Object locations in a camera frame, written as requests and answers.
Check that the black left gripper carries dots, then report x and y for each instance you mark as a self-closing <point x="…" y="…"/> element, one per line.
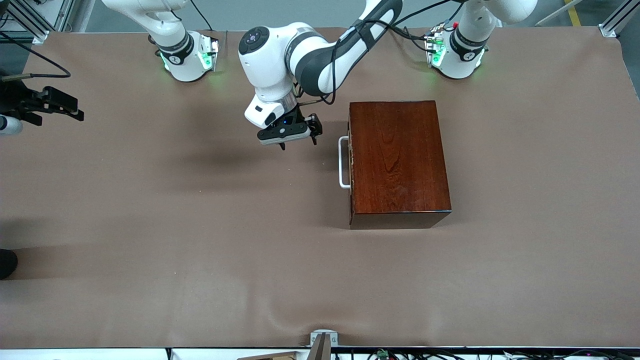
<point x="302" y="118"/>

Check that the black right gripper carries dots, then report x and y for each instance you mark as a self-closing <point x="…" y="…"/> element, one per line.
<point x="19" y="100"/>

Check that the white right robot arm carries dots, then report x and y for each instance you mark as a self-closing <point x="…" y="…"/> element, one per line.
<point x="180" y="50"/>

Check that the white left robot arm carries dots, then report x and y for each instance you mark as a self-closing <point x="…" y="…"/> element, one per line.
<point x="270" y="75"/>

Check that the dark brown wooden cabinet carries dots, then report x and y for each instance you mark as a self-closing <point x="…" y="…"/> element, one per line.
<point x="400" y="160"/>

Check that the brown table cloth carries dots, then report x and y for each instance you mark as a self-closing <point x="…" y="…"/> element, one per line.
<point x="200" y="225"/>

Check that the black round object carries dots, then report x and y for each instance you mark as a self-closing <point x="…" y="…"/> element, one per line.
<point x="6" y="264"/>

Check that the grey metal table clamp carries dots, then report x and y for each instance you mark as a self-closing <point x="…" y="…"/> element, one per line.
<point x="324" y="332"/>

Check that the green plug connector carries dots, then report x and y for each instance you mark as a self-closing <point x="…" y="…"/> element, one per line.
<point x="383" y="354"/>

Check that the aluminium frame strut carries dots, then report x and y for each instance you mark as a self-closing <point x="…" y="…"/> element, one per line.
<point x="611" y="27"/>
<point x="39" y="36"/>

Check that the grey camera post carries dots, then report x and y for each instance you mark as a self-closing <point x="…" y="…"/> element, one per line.
<point x="320" y="350"/>

